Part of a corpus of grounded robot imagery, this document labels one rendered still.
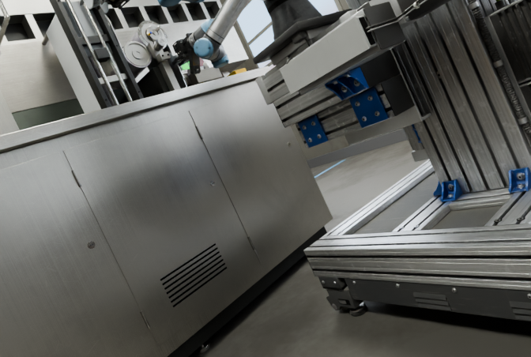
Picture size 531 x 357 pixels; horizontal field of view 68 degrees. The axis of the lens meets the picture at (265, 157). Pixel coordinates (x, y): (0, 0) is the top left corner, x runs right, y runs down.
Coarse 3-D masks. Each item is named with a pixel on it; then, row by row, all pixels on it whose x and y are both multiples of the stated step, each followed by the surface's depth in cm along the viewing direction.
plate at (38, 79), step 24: (192, 24) 246; (0, 48) 171; (24, 48) 178; (48, 48) 184; (240, 48) 269; (0, 72) 169; (24, 72) 175; (48, 72) 182; (144, 72) 215; (24, 96) 172; (48, 96) 179; (72, 96) 186
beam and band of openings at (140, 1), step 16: (16, 0) 181; (32, 0) 186; (48, 0) 191; (64, 0) 196; (144, 0) 228; (208, 0) 262; (0, 16) 175; (16, 16) 180; (32, 16) 184; (48, 16) 192; (112, 16) 217; (128, 16) 227; (144, 16) 225; (160, 16) 238; (176, 16) 250; (192, 16) 259; (208, 16) 258; (16, 32) 184; (32, 32) 183
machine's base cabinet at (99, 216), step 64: (128, 128) 136; (192, 128) 153; (256, 128) 175; (0, 192) 106; (64, 192) 117; (128, 192) 129; (192, 192) 145; (256, 192) 165; (320, 192) 192; (0, 256) 103; (64, 256) 112; (128, 256) 124; (192, 256) 138; (256, 256) 156; (0, 320) 99; (64, 320) 108; (128, 320) 119; (192, 320) 132
